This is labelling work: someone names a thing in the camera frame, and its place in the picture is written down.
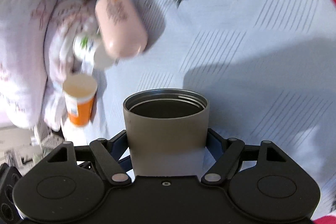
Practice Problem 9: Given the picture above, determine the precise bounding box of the taupe grey metal cup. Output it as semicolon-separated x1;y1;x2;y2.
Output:
123;89;210;177

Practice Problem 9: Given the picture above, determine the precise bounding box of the orange white paper cup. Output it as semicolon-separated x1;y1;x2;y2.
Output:
63;73;98;127

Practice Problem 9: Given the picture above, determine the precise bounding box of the white green-print paper cup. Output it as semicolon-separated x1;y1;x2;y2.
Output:
73;33;114;70

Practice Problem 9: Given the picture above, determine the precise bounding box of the pink tumbler cup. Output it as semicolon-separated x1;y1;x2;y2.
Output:
95;0;148;59

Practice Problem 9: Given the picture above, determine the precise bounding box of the light blue patterned cloth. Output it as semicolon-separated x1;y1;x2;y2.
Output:
101;0;335;218

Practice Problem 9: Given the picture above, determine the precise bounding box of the pink heart lower pillow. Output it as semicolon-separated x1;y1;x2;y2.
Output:
1;0;97;130

